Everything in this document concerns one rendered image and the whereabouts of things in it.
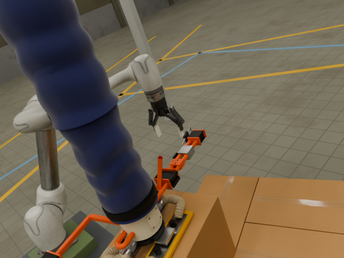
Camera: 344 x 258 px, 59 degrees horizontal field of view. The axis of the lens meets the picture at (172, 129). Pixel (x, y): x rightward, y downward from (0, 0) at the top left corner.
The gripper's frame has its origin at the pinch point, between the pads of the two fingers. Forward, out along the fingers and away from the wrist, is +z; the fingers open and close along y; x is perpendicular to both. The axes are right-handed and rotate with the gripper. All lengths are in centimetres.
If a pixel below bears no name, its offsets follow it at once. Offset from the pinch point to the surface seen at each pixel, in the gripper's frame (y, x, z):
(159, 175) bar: 2.7, -21.5, 8.4
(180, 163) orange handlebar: 4.9, -6.6, 12.6
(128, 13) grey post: -173, 220, -37
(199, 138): 4.8, 16.9, 13.9
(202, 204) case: 17.3, -17.4, 27.9
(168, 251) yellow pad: 16, -47, 25
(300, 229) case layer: 51, 10, 68
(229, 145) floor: -55, 160, 122
